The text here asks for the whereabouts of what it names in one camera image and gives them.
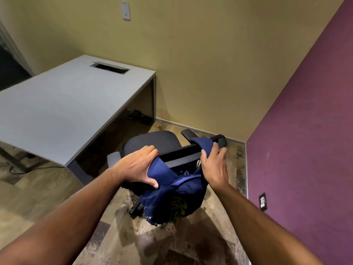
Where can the person's right hand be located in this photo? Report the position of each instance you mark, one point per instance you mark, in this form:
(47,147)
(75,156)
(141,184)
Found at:
(215,166)

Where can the person's left hand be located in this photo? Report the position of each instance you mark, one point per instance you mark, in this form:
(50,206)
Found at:
(135,165)

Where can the person's left thumb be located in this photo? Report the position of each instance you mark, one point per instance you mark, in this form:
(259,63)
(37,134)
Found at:
(151,181)

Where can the person's right thumb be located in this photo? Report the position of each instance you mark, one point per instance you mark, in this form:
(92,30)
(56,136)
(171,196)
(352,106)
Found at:
(204,158)

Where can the navy blue jacket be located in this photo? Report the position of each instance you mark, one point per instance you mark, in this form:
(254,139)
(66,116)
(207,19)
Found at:
(176,187)

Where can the person's left forearm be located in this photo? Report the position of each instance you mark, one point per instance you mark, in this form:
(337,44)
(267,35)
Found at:
(59,220)

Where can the person's right forearm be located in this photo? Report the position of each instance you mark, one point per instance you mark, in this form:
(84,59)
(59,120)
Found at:
(259,226)

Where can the black office chair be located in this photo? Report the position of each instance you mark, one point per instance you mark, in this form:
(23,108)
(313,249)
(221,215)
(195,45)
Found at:
(165,151)

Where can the black power strip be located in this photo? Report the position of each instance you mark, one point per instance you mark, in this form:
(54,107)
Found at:
(140,116)

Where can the grey desk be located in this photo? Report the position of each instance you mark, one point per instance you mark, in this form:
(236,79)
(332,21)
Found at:
(69,107)

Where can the black wall power outlet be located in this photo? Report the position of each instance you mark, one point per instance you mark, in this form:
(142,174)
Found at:
(263,202)

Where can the white wall switch plate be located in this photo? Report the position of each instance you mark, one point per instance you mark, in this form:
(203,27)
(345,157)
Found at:
(125,10)

